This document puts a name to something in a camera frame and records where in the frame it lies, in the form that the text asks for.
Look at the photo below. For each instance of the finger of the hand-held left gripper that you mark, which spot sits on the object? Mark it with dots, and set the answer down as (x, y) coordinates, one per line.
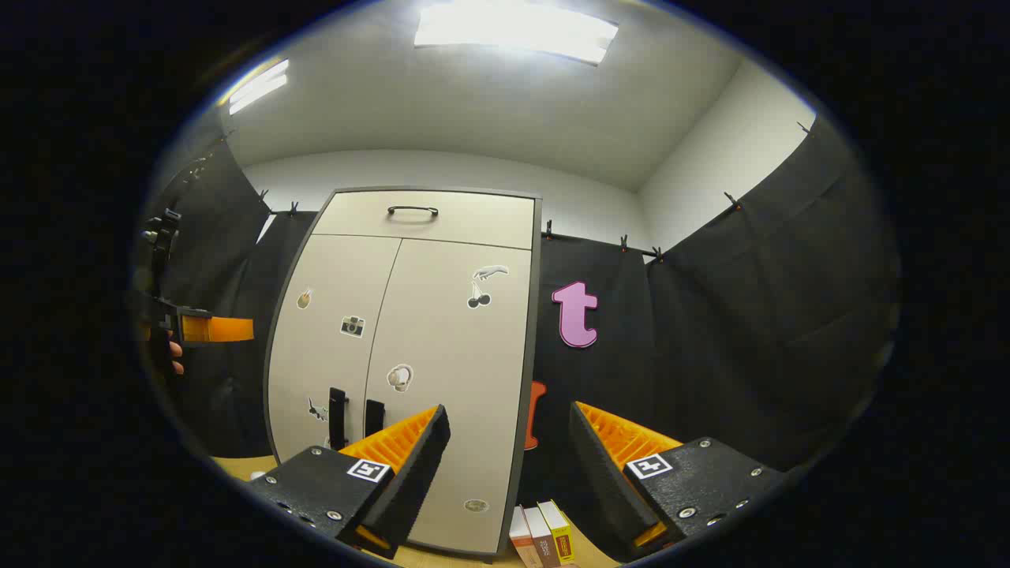
(225, 329)

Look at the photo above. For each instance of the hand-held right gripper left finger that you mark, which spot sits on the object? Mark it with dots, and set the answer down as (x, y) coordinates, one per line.
(418, 465)

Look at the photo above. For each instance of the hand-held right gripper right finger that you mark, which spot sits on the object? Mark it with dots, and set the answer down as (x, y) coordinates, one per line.
(600, 481)

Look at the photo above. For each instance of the beige cabinet door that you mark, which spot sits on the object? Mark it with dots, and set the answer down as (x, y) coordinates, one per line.
(323, 347)
(458, 355)

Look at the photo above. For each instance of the beige double-door shoe cabinet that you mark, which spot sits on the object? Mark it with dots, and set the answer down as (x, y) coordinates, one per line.
(536, 315)

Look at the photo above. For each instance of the white and brown book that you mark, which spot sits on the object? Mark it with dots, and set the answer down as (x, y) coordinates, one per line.
(521, 544)

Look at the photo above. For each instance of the small ceiling light panel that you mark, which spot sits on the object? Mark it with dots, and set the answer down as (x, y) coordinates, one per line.
(259, 87)

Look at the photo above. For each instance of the black backdrop cloth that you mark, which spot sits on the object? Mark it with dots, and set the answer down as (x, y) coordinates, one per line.
(750, 315)

